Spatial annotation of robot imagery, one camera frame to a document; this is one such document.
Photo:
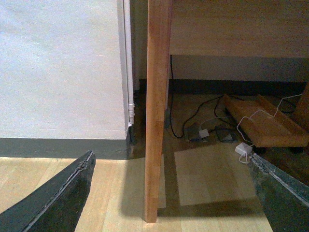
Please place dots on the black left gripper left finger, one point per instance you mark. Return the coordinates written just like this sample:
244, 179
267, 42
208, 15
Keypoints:
56, 206

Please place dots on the white power adapter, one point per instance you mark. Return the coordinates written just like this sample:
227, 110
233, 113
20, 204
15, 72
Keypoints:
243, 149

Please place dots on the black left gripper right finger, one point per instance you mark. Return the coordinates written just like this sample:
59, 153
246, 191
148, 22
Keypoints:
284, 199

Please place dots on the small white plug adapter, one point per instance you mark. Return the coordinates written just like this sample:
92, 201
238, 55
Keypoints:
203, 133

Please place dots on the wooden wheeled tray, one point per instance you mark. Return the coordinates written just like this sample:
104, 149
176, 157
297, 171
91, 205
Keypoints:
264, 124

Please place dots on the white wall pipe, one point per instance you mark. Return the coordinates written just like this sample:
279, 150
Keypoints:
129, 65

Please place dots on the wooden desk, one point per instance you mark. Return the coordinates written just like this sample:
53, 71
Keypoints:
233, 28

